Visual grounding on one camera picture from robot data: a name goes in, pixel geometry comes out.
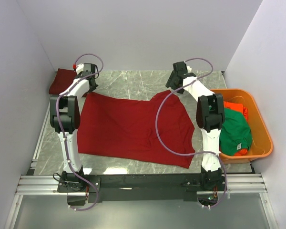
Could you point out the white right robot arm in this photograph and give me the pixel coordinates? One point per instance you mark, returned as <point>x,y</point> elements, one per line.
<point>210,117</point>

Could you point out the red t shirt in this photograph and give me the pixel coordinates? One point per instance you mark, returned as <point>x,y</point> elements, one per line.
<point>127,129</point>

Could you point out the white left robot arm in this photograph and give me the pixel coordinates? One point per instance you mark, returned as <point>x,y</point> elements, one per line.
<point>65,119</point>

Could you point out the orange plastic tub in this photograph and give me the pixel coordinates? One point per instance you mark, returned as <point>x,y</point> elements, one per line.
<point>262,144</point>

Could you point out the green t shirt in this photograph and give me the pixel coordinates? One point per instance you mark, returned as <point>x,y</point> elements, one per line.
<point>236,131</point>

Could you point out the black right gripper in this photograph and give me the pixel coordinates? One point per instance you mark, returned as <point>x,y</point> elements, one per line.
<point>169,83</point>

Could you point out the folded dark red shirt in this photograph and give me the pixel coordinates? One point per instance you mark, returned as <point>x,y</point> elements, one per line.
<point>63,80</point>

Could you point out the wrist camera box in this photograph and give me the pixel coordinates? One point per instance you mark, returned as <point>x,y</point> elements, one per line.
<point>189,69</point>
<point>78,68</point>

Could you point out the orange t shirt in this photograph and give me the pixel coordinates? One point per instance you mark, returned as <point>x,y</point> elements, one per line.
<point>238,107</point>

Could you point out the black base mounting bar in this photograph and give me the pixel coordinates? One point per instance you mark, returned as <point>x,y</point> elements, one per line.
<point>129,187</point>

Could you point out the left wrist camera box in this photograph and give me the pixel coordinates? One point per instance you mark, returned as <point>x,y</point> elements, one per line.
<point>78,68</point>

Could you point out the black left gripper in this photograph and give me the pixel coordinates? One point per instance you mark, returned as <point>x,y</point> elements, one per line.
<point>94,88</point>

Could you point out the aluminium frame rail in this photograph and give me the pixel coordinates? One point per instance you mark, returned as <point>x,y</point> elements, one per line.
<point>45,161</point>

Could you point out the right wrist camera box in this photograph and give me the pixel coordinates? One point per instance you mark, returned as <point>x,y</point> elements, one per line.
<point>189,69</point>

